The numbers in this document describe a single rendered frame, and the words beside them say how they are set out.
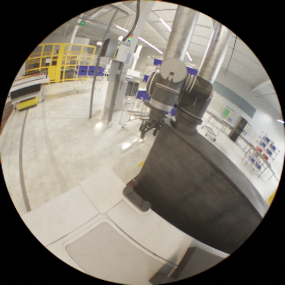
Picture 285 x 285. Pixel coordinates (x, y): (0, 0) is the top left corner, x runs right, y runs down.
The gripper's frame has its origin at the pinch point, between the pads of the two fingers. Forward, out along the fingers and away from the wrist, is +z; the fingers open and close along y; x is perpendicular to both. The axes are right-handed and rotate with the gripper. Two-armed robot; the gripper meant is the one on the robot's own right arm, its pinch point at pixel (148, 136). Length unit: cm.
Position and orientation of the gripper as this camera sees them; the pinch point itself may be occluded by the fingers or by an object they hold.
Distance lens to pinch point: 53.6
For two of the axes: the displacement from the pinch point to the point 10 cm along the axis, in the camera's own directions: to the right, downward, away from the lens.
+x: -6.1, -6.1, 5.0
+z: -2.9, 7.6, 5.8
